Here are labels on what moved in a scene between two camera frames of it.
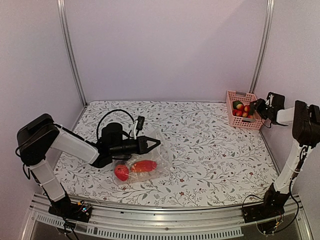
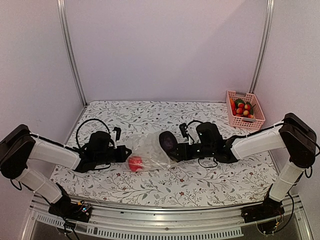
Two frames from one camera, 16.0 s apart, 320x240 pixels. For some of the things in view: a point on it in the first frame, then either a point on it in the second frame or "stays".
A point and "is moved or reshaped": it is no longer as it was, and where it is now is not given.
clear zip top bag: (142, 167) is moved or reshaped
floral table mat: (213, 163) stays
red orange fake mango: (143, 165) → (233, 106)
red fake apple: (121, 172) → (135, 162)
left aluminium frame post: (64, 24) stays
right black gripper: (258, 106) → (183, 152)
